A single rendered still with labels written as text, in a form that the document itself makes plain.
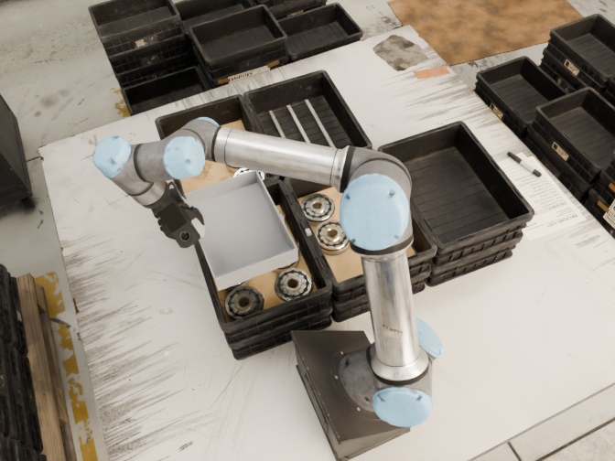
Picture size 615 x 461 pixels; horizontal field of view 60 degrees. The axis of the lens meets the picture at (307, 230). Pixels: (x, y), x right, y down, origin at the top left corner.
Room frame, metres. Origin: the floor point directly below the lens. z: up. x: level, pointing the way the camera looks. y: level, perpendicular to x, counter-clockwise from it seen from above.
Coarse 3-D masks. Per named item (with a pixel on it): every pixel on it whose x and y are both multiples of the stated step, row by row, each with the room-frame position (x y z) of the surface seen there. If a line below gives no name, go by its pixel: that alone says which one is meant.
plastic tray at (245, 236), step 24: (192, 192) 0.86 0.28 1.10; (216, 192) 0.87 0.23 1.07; (240, 192) 0.88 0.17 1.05; (264, 192) 0.85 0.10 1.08; (216, 216) 0.81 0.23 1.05; (240, 216) 0.80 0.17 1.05; (264, 216) 0.80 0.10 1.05; (216, 240) 0.74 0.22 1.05; (240, 240) 0.73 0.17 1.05; (264, 240) 0.73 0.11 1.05; (288, 240) 0.71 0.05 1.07; (216, 264) 0.66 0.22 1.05; (240, 264) 0.66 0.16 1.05; (264, 264) 0.64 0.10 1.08
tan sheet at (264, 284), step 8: (280, 208) 0.99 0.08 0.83; (304, 264) 0.78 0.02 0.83; (272, 272) 0.76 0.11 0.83; (256, 280) 0.74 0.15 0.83; (264, 280) 0.74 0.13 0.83; (272, 280) 0.74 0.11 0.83; (216, 288) 0.72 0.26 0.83; (256, 288) 0.72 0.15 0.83; (264, 288) 0.71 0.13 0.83; (272, 288) 0.71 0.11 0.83; (224, 296) 0.70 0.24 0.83; (264, 296) 0.69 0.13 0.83; (272, 296) 0.69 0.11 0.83; (224, 304) 0.67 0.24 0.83; (264, 304) 0.67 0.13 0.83; (272, 304) 0.66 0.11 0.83; (224, 312) 0.65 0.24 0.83
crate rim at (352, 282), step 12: (288, 180) 1.01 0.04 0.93; (288, 192) 0.97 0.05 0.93; (300, 216) 0.88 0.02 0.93; (420, 228) 0.81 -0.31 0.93; (312, 240) 0.80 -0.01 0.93; (432, 240) 0.77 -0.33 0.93; (420, 252) 0.73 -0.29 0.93; (432, 252) 0.73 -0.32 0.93; (324, 264) 0.72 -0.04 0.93; (408, 264) 0.70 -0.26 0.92; (360, 276) 0.67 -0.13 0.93; (336, 288) 0.65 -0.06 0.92; (348, 288) 0.65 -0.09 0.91
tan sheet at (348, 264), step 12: (324, 192) 1.03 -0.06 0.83; (336, 192) 1.03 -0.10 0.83; (300, 204) 0.99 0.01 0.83; (336, 204) 0.98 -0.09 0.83; (336, 216) 0.94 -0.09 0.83; (312, 228) 0.90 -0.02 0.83; (348, 252) 0.81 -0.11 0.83; (408, 252) 0.79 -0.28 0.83; (336, 264) 0.77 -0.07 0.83; (348, 264) 0.77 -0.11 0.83; (360, 264) 0.77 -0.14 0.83; (336, 276) 0.73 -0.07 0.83; (348, 276) 0.73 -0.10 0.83
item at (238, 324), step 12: (276, 180) 1.01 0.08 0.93; (288, 204) 0.92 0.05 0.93; (300, 228) 0.84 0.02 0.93; (312, 252) 0.75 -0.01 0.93; (204, 264) 0.74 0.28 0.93; (204, 276) 0.71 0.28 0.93; (324, 276) 0.68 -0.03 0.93; (324, 288) 0.65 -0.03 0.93; (216, 300) 0.64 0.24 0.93; (300, 300) 0.62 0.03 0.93; (312, 300) 0.62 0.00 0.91; (216, 312) 0.60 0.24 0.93; (264, 312) 0.59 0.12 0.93; (276, 312) 0.59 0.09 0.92; (228, 324) 0.57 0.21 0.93; (240, 324) 0.57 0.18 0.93; (252, 324) 0.57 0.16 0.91
